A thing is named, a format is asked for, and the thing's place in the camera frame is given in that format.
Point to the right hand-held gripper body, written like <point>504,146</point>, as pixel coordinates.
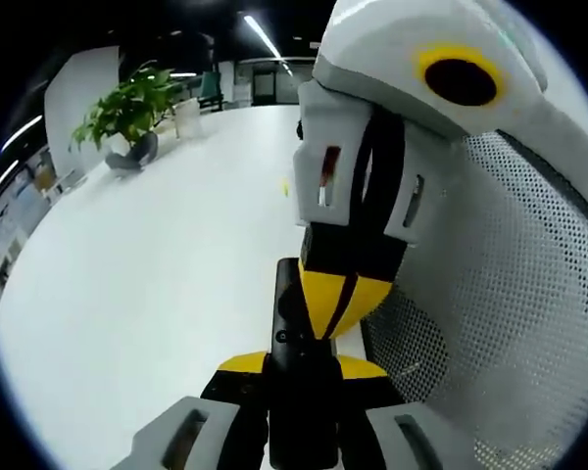
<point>382,54</point>

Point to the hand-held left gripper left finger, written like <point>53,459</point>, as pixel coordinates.
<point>215,421</point>

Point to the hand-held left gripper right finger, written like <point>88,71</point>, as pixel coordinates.
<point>402,440</point>

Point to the black remote control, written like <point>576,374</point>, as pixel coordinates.
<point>289,303</point>

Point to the ceiling light strip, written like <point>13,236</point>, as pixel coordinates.
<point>2,178</point>
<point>22,133</point>
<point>269,44</point>

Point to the dark glass door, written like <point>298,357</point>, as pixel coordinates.
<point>264,88</point>

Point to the green chair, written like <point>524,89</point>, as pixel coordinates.
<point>210,90</point>

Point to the white translucent box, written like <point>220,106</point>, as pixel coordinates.
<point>188,120</point>

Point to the dark grey plant pot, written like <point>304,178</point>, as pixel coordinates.
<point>137,154</point>

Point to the green leafy plant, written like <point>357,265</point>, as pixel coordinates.
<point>127,105</point>

